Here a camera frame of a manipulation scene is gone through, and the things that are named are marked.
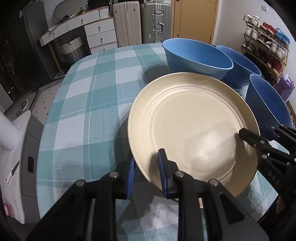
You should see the white electric kettle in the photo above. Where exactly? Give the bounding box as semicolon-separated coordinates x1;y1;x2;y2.
0;112;19;151

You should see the silver grey suitcase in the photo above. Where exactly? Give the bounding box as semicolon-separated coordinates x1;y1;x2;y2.
140;1;171;44

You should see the grey white side cabinet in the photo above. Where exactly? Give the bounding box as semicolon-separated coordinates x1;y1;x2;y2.
1;110;44;225

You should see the black refrigerator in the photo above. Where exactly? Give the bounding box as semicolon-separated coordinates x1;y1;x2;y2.
1;1;58;94

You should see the beige suitcase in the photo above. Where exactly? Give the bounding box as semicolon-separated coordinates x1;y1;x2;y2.
112;1;142;47

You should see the patterned floor rug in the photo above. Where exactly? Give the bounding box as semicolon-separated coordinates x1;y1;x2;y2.
30;77;64;125

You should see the wooden door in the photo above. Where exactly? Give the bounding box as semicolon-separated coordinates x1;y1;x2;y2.
170;0;221;44

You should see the shoe rack with shoes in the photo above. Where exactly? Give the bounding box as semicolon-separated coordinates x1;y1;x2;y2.
241;15;290;85

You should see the woven laundry basket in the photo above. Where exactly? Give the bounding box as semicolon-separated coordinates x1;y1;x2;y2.
61;36;86;64

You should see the large cream plate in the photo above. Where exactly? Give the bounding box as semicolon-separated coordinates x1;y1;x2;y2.
127;73;259;196

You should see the white drawer desk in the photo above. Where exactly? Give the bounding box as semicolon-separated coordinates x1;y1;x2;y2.
38;5;118;55

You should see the purple bag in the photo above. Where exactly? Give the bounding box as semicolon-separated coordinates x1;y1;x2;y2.
275;73;295;101

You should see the oval mirror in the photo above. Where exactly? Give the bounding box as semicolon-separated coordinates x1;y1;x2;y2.
53;0;85;21

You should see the blue bowl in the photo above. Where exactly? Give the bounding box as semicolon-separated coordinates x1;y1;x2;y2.
216;45;262;89
245;74;292;128
162;38;234;80

